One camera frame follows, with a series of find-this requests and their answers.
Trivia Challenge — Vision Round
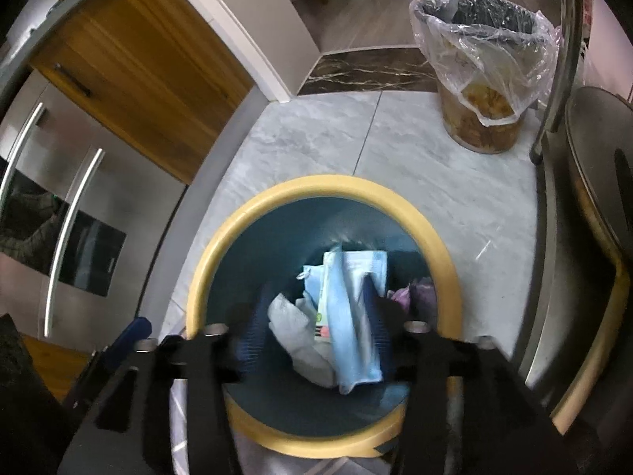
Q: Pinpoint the white printed wrapper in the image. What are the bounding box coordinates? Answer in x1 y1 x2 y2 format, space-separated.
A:
341 250 389 293

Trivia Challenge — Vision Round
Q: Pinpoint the stainless steel built-in oven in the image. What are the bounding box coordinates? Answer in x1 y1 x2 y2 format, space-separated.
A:
0 44 191 352

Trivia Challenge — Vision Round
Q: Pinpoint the plastic-lined trash basket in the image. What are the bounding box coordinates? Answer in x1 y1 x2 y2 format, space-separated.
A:
409 0 562 127

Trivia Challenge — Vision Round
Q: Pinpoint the wooden cabinet door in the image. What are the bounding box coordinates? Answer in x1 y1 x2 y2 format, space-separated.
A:
27 0 255 186

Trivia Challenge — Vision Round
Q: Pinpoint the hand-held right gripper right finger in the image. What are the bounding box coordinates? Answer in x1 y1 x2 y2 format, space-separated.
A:
362 281 578 475

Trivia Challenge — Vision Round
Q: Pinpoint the pink plastic bag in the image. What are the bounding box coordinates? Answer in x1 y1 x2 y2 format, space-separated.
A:
390 277 438 322

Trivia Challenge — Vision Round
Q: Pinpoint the blue plastic bag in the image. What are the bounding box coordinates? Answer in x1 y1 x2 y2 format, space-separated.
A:
321 245 389 395

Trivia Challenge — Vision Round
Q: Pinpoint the clear plastic bag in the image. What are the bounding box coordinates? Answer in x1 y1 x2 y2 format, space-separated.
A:
267 293 337 389

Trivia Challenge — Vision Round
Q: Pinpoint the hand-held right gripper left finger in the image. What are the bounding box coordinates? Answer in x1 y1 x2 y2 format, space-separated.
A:
56 307 272 475

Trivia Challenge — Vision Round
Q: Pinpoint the grey checked mat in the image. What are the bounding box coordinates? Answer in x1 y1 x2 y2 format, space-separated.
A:
168 381 396 475

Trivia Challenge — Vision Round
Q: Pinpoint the teal bin with yellow rim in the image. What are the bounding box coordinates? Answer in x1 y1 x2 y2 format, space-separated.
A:
185 174 463 460

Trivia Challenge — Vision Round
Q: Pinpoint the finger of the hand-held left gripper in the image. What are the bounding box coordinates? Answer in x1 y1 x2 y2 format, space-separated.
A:
64 315 152 401

